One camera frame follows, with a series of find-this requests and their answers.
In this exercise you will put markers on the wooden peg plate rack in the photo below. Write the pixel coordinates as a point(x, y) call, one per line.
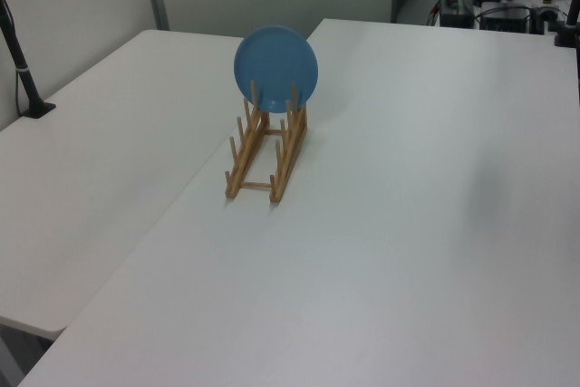
point(290, 151)

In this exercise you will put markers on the black pole with table clamp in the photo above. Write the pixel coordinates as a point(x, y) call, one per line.
point(568, 29)

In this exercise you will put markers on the small black device box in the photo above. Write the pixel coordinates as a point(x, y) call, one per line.
point(544, 20)

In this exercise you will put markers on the blue round plate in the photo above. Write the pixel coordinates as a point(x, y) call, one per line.
point(274, 60)

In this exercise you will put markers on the black camera stand with clamp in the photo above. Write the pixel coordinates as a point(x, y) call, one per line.
point(25, 79)

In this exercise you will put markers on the black computer box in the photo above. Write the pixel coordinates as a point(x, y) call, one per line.
point(505, 20)

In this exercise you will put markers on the black power adapter box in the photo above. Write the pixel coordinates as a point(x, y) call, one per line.
point(457, 11)

